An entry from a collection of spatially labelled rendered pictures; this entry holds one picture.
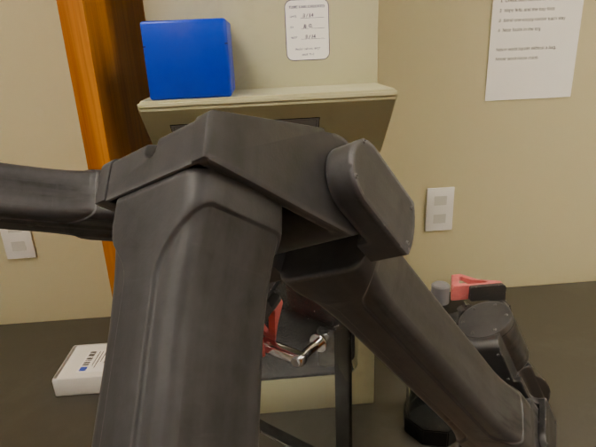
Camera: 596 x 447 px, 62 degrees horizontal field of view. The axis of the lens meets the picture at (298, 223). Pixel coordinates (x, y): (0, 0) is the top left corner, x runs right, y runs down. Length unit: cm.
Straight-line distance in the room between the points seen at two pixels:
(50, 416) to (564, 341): 105
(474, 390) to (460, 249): 96
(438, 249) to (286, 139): 113
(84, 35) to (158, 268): 51
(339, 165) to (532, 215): 119
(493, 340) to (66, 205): 43
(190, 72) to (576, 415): 84
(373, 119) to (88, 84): 36
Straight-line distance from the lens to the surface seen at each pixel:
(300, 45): 74
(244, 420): 21
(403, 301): 34
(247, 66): 74
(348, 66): 75
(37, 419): 109
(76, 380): 109
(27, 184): 52
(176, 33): 64
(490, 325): 56
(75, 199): 51
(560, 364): 117
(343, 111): 65
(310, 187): 24
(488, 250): 141
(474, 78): 127
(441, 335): 39
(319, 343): 66
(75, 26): 68
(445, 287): 79
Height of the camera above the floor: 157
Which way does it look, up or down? 20 degrees down
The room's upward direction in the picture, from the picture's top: 3 degrees counter-clockwise
